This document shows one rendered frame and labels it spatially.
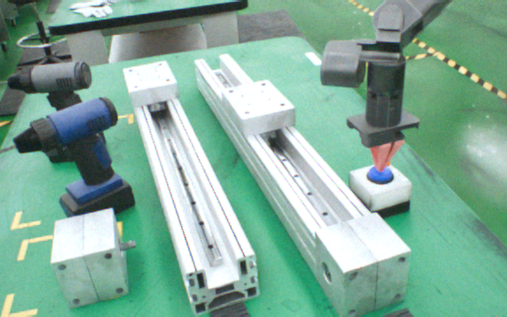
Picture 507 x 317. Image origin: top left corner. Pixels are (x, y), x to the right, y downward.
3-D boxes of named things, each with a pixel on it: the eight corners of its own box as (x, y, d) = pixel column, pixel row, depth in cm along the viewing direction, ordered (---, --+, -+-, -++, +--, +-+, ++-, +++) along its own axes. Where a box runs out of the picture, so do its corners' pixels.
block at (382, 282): (419, 294, 70) (426, 245, 65) (342, 321, 67) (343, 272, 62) (386, 254, 78) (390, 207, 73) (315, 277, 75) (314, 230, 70)
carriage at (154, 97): (181, 108, 116) (177, 82, 113) (135, 118, 114) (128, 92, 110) (170, 84, 130) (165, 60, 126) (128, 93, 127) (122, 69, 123)
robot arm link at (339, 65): (404, 4, 71) (407, 25, 79) (326, 1, 75) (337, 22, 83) (393, 84, 70) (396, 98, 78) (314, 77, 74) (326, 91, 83)
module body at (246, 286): (260, 295, 73) (254, 253, 68) (194, 316, 70) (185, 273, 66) (167, 95, 138) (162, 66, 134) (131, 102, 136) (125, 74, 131)
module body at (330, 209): (373, 259, 77) (376, 217, 73) (315, 277, 75) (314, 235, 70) (231, 81, 143) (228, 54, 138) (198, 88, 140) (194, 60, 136)
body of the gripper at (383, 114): (345, 127, 82) (346, 86, 78) (398, 114, 85) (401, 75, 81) (364, 144, 77) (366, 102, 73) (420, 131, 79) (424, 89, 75)
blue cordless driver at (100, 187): (143, 202, 95) (117, 100, 83) (43, 253, 85) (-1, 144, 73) (124, 187, 100) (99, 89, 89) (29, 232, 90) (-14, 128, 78)
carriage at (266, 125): (296, 136, 100) (295, 106, 97) (245, 149, 98) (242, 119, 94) (269, 106, 114) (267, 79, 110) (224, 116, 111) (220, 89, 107)
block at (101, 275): (144, 290, 75) (131, 243, 70) (69, 309, 73) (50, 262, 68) (139, 248, 84) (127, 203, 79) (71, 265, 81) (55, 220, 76)
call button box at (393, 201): (409, 210, 86) (413, 181, 83) (361, 225, 84) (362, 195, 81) (385, 187, 93) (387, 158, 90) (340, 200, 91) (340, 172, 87)
